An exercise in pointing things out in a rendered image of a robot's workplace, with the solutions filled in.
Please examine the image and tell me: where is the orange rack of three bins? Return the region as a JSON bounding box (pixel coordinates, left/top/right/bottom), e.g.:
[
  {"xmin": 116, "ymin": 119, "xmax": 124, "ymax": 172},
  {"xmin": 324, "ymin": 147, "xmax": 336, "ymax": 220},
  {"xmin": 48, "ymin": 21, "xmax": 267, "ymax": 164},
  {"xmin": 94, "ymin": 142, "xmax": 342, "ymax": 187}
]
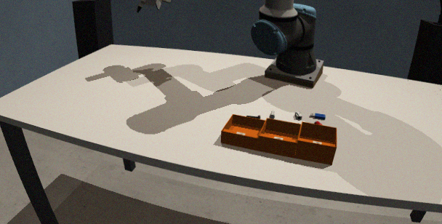
[{"xmin": 221, "ymin": 114, "xmax": 337, "ymax": 165}]

